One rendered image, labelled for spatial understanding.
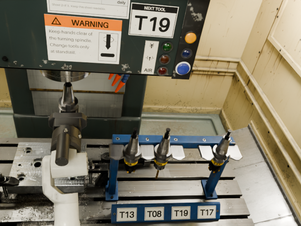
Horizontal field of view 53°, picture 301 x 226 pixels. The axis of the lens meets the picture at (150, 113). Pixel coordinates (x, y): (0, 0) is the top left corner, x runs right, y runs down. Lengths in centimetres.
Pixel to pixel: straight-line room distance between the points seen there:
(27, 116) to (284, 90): 133
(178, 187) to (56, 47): 92
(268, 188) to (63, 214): 110
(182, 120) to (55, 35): 164
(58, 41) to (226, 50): 146
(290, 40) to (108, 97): 94
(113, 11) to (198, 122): 168
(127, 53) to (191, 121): 158
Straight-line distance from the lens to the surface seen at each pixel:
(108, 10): 64
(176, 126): 216
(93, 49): 68
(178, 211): 128
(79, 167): 86
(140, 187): 137
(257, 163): 175
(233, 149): 119
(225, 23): 191
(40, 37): 69
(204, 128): 221
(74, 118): 100
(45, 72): 90
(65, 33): 67
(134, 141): 101
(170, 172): 145
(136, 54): 69
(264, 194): 165
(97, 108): 162
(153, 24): 66
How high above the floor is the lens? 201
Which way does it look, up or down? 40 degrees down
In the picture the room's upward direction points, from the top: 10 degrees clockwise
